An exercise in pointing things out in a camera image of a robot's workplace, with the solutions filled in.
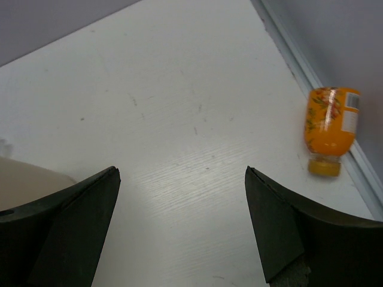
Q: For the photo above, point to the orange juice bottle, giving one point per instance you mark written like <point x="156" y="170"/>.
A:
<point x="330" y="127"/>

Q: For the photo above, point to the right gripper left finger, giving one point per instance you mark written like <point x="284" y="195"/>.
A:
<point x="57" y="240"/>

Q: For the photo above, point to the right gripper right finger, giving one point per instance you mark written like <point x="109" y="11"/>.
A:
<point x="304" y="243"/>

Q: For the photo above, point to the beige plastic bin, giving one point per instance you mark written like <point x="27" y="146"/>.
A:
<point x="23" y="183"/>

